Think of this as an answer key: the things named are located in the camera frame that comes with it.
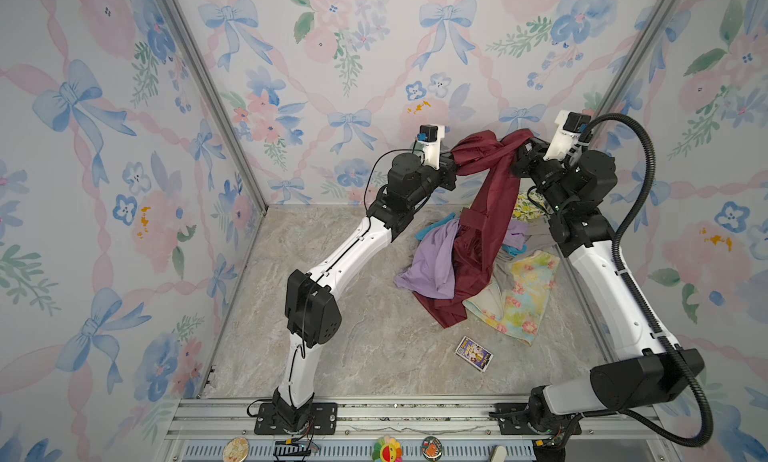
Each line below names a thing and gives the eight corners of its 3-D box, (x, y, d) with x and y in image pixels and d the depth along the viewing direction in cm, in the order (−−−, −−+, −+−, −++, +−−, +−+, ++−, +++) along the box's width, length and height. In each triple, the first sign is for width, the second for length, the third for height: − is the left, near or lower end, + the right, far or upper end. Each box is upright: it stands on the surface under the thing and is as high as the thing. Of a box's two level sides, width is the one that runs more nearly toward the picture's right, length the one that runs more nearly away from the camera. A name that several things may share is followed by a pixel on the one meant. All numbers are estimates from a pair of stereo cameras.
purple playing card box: (454, 352, 87) (455, 350, 85) (464, 337, 89) (466, 334, 88) (482, 373, 83) (484, 371, 81) (492, 357, 86) (494, 354, 84)
